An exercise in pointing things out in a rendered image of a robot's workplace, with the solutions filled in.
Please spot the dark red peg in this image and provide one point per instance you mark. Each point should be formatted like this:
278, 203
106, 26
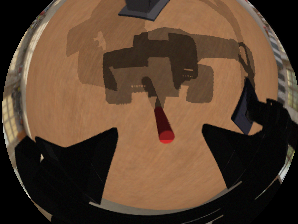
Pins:
164, 132

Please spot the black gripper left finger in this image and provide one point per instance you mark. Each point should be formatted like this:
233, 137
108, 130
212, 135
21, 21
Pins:
86, 163

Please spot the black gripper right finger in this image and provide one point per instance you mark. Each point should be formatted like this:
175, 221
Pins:
233, 151

